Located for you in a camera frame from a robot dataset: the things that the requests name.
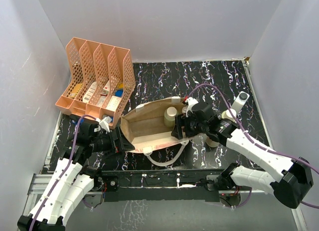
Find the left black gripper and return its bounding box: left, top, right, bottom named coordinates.
left=90, top=126, right=135, bottom=158

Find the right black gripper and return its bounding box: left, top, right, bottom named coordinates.
left=171, top=112, right=208, bottom=140

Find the green bottle with beige cap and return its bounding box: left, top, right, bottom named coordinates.
left=164, top=107, right=178, bottom=128

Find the brown canvas tote bag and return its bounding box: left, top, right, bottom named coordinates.
left=120, top=96, right=192, bottom=167

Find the white bottle with black cap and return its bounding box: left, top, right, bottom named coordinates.
left=231, top=91, right=250, bottom=114

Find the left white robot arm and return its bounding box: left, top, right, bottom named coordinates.
left=17, top=124, right=135, bottom=231

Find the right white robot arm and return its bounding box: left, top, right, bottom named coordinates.
left=171, top=99, right=313, bottom=209

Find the blue white small box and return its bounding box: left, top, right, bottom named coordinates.
left=69, top=114, right=81, bottom=126

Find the blue yellow item in organizer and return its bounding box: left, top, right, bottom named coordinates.
left=114, top=83, right=124, bottom=97

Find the white red box in organizer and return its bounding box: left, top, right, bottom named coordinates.
left=100, top=81, right=110, bottom=96

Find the pink plastic file organizer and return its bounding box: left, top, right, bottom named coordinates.
left=56, top=37, right=136, bottom=124

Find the yellow box in organizer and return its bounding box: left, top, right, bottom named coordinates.
left=69, top=83, right=83, bottom=99

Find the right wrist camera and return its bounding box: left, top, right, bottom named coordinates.
left=185, top=97, right=198, bottom=117

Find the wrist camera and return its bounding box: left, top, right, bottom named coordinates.
left=97, top=116, right=113, bottom=133
left=185, top=97, right=198, bottom=117

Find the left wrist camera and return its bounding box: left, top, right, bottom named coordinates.
left=97, top=116, right=113, bottom=133

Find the black front rail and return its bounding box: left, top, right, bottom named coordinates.
left=102, top=169, right=222, bottom=202

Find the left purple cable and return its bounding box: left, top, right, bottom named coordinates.
left=28, top=114, right=100, bottom=231

